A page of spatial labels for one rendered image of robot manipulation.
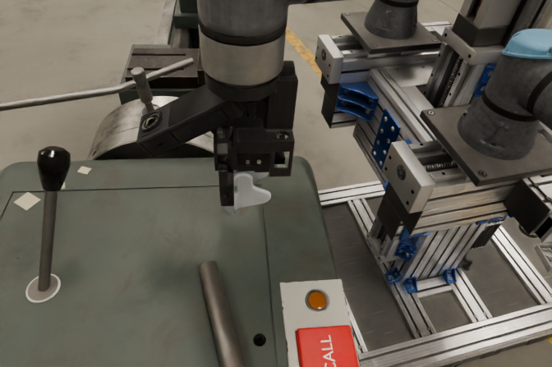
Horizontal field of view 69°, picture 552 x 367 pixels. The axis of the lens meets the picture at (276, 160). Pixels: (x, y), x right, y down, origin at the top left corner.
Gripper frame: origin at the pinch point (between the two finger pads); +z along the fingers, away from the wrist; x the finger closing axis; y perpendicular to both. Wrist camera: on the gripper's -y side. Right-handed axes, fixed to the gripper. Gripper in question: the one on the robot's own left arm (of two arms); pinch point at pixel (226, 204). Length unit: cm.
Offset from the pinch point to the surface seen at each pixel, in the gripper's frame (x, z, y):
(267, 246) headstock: -4.0, 4.2, 5.2
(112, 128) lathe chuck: 25.1, 8.3, -20.3
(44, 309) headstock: -10.7, 4.2, -20.2
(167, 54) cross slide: 93, 33, -20
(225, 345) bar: -16.8, 2.0, -0.2
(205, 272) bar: -8.4, 2.1, -2.5
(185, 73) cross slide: 81, 33, -13
